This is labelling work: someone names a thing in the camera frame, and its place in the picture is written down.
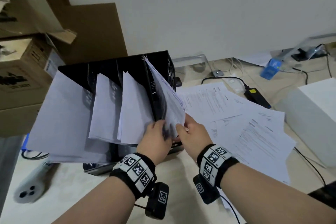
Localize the person's right hand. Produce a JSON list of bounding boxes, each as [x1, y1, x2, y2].
[[175, 113, 214, 163]]

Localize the person's left hand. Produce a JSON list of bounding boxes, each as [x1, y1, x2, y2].
[[136, 119, 174, 167]]

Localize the pile of printed papers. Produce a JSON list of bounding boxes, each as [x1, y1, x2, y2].
[[177, 82, 297, 210]]

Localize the black mesh file organizer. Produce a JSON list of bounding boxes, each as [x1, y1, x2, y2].
[[57, 50, 184, 176]]

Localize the small white paper sheet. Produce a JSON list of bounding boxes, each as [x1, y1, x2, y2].
[[241, 53, 272, 67]]

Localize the person's right forearm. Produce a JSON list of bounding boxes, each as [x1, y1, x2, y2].
[[220, 163, 336, 224]]

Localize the person's left forearm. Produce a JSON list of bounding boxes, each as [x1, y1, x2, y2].
[[52, 176, 137, 224]]

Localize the black marker wristband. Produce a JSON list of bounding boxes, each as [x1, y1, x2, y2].
[[196, 143, 240, 189], [110, 152, 158, 201]]

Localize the white rectangular device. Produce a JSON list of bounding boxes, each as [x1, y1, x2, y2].
[[225, 78, 246, 93]]

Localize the black power adapter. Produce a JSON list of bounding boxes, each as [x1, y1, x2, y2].
[[243, 87, 272, 109]]

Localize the small blue box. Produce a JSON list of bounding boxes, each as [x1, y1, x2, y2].
[[260, 58, 281, 79]]

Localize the white box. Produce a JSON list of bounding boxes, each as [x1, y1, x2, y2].
[[275, 78, 336, 168]]

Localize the brown cardboard sheet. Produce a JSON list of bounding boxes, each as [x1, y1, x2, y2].
[[29, 0, 128, 64]]

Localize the white handheld controller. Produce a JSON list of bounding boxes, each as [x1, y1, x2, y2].
[[13, 162, 57, 204]]

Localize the flat cardboard box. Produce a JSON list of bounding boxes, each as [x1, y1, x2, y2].
[[0, 104, 42, 138]]

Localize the medium cardboard box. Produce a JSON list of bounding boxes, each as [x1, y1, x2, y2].
[[0, 36, 66, 111]]

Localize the grey plug adapter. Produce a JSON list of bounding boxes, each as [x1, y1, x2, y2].
[[304, 47, 320, 58]]

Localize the crumpled white tissue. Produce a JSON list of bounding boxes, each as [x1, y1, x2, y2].
[[0, 47, 17, 56]]

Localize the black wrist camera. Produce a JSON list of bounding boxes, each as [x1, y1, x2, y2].
[[193, 174, 221, 205], [145, 182, 170, 221]]

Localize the black power adapter cable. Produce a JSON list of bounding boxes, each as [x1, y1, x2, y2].
[[201, 76, 249, 93]]

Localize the grey metal bracket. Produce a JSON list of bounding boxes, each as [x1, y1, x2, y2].
[[172, 54, 225, 77], [270, 33, 336, 67]]

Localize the white coiled cables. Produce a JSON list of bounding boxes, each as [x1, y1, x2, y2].
[[212, 58, 243, 74]]

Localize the looped black cable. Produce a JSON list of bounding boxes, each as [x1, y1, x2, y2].
[[21, 150, 50, 160]]

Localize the short black cable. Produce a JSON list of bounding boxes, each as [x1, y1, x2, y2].
[[293, 68, 308, 85]]

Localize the long black cable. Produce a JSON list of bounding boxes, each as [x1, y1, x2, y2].
[[316, 44, 333, 79]]

